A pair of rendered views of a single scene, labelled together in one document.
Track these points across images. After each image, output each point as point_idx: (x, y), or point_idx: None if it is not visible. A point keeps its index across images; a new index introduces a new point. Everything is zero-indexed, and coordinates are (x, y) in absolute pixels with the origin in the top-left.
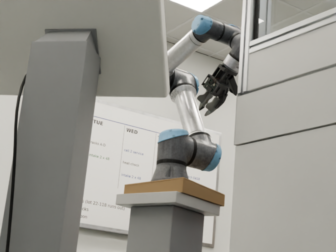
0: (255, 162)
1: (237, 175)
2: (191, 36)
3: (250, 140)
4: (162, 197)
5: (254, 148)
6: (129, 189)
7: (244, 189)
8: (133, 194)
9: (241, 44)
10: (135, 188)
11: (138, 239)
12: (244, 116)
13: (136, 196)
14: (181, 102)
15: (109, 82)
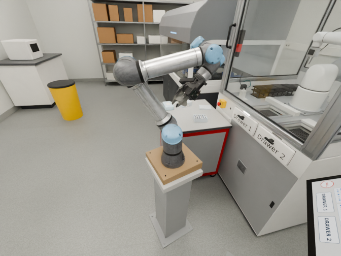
0: (305, 182)
1: (295, 187)
2: (199, 62)
3: (308, 176)
4: (195, 177)
5: (307, 178)
6: (168, 181)
7: (296, 190)
8: (176, 184)
9: (329, 138)
10: (172, 179)
11: (173, 194)
12: (311, 168)
13: (178, 184)
14: (147, 94)
15: None
